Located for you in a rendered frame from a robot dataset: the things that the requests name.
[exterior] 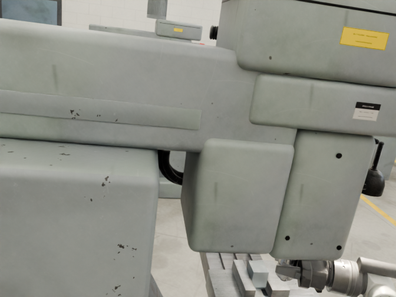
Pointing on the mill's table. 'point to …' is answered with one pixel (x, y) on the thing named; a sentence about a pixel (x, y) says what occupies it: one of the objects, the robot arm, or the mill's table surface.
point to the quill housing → (322, 194)
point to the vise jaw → (277, 288)
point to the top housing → (313, 38)
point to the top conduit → (213, 32)
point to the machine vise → (245, 284)
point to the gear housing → (323, 105)
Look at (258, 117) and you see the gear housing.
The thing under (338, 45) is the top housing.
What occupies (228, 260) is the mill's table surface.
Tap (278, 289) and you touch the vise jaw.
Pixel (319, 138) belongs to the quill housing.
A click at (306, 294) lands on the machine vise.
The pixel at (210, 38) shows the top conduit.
